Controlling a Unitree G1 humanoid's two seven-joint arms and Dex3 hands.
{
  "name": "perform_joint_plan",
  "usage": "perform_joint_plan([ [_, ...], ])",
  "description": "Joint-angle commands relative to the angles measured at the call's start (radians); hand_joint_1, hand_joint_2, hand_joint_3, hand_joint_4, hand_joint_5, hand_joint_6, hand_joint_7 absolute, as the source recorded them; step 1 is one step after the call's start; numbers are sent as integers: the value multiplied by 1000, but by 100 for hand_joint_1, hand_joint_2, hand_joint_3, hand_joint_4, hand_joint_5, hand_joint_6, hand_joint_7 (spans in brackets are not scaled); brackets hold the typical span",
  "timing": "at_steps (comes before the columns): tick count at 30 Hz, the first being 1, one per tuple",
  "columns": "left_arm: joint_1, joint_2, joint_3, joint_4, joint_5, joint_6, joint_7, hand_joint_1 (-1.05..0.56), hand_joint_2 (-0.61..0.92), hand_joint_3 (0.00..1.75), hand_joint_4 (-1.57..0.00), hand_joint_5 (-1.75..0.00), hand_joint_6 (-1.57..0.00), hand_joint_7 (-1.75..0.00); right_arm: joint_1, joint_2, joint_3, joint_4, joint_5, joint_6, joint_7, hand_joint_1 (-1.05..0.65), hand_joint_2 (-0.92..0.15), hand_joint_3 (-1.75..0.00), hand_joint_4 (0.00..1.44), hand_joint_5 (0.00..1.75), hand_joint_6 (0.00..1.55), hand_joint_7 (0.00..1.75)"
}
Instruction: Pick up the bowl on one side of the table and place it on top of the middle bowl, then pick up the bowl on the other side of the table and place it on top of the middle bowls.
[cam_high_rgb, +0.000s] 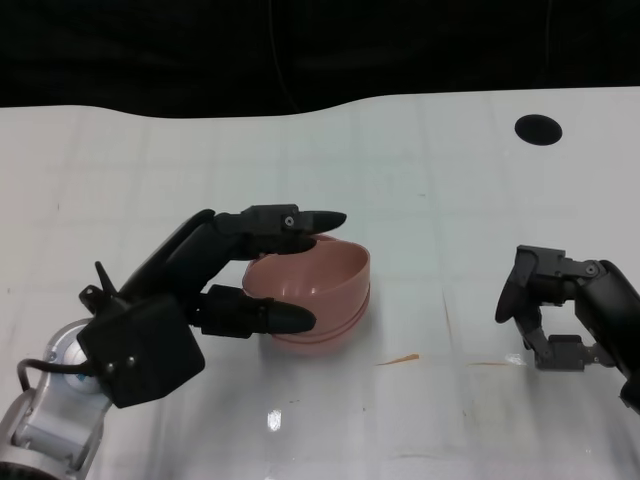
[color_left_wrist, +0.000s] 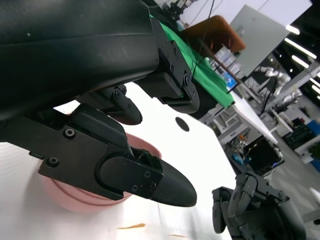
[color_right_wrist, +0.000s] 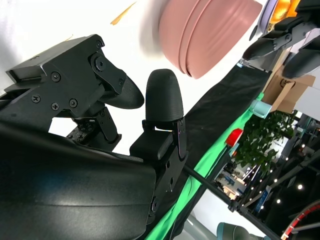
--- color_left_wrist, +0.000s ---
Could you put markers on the black round table grommet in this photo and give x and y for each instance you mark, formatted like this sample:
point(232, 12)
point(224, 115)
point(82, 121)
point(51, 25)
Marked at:
point(182, 123)

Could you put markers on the white long workbench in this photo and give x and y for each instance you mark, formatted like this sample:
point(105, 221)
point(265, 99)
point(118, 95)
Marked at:
point(250, 115)

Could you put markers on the blue cabinet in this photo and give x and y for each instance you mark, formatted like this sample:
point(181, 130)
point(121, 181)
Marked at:
point(313, 127)

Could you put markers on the brown wooden chair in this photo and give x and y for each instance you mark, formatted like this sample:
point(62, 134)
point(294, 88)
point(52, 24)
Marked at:
point(217, 27)

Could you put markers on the orange sliver scrap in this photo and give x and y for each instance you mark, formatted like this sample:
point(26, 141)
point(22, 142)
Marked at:
point(131, 226)

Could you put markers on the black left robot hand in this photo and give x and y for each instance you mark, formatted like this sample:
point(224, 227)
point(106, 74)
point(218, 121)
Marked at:
point(75, 50)

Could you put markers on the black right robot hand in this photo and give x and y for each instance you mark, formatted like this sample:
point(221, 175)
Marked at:
point(262, 207)

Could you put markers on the green cloth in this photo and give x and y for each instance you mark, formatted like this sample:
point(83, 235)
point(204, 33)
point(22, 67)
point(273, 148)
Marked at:
point(207, 75)

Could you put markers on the blue lit monitor screen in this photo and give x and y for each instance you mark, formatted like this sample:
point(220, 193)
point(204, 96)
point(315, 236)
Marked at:
point(231, 82)

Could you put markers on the black open equipment crate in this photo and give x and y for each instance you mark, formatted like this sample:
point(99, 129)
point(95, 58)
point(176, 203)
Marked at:
point(262, 155)

